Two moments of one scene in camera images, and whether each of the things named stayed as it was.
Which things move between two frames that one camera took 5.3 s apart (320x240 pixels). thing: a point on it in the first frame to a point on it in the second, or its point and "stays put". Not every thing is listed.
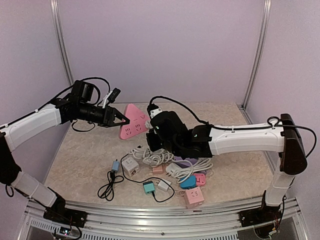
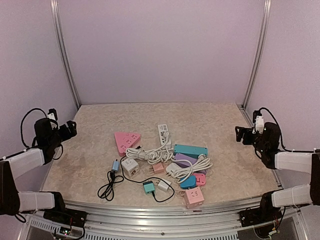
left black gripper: x=108 y=116 to x=66 y=134
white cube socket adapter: x=130 y=166 stays put
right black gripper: x=153 y=146 to x=246 y=141
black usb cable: x=106 y=190 stays put
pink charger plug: x=157 y=170 stays put
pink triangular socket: x=137 y=124 to x=126 y=140
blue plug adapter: x=189 y=183 stays put
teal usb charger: x=149 y=187 stays put
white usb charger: x=163 y=185 stays put
